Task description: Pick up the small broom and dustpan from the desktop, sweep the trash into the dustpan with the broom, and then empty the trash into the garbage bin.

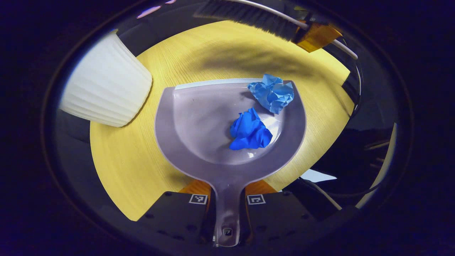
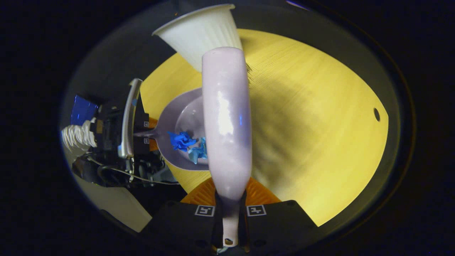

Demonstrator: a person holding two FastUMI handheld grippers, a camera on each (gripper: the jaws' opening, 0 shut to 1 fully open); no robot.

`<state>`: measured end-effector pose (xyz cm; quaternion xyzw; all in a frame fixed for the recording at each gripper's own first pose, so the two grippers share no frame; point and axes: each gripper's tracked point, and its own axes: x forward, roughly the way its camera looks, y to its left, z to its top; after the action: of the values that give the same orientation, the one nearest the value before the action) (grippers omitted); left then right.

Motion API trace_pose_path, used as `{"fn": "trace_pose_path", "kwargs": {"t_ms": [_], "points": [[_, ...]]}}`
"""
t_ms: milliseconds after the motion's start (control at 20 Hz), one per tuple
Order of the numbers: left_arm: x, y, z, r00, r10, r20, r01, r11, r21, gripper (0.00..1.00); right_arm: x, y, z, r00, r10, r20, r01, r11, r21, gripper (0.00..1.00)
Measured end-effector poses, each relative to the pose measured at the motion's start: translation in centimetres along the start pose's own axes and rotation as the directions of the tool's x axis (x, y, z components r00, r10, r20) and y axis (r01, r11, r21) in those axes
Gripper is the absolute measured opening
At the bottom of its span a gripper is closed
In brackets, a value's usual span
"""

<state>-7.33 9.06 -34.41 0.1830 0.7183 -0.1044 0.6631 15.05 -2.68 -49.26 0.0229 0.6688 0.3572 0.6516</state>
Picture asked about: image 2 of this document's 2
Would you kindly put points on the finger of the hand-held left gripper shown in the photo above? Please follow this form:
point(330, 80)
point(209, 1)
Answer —
point(142, 145)
point(142, 121)

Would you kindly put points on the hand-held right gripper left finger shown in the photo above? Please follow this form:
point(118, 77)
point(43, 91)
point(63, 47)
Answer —
point(185, 227)

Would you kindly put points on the small lilac broom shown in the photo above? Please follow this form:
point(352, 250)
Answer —
point(227, 124)

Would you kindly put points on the lilac plastic dustpan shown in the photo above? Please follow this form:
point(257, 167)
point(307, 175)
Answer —
point(177, 113)

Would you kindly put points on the wooden desktop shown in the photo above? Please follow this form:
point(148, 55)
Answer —
point(320, 142)

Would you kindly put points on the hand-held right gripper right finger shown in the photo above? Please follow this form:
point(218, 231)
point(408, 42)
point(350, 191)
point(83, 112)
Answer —
point(277, 224)

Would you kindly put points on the white ribbed garbage bin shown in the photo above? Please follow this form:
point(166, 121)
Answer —
point(199, 32)

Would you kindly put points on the dark blue paper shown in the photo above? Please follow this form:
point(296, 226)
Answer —
point(179, 140)

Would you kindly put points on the blue panel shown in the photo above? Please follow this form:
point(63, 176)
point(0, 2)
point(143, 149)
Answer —
point(83, 110)

